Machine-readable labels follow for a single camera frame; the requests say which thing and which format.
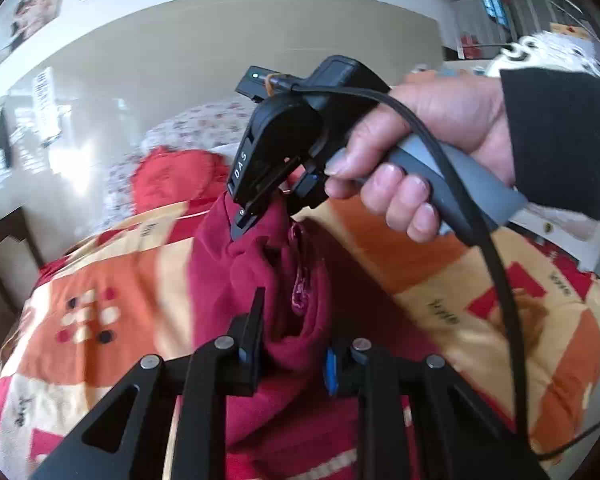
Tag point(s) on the black hanging cloth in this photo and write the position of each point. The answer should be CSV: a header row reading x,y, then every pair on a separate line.
x,y
2,135

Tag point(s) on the floral bed pillow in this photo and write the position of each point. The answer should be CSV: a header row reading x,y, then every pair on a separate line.
x,y
190,120

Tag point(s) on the wall photo poster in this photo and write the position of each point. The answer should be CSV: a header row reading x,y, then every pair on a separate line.
x,y
30,15

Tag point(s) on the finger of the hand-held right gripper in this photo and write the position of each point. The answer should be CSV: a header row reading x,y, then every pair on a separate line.
x,y
302,191
242,221

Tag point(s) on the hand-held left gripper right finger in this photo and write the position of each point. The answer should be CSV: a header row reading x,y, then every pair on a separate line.
x,y
331,370

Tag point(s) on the dark wooden side furniture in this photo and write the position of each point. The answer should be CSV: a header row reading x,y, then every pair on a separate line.
x,y
5,270

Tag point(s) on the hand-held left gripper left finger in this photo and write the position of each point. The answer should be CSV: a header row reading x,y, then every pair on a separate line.
x,y
252,340

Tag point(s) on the red heart-shaped pillow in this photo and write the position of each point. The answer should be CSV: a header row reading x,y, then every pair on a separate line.
x,y
180,180

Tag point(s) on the metal railing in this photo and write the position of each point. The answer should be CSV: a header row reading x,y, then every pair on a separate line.
x,y
520,5

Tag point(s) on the person's right forearm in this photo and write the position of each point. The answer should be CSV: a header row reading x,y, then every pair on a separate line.
x,y
565,145

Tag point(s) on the orange printed blanket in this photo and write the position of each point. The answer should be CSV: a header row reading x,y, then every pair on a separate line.
x,y
105,280

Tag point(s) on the maroon fleece top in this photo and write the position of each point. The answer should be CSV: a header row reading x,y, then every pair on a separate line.
x,y
290,420

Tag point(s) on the person's right hand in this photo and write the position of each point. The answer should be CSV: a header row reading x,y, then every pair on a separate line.
x,y
445,115

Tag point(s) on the white wall calendar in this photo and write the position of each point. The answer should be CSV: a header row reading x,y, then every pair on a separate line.
x,y
47,105

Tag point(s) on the white patterned cloth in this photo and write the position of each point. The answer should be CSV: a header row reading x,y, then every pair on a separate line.
x,y
555,52

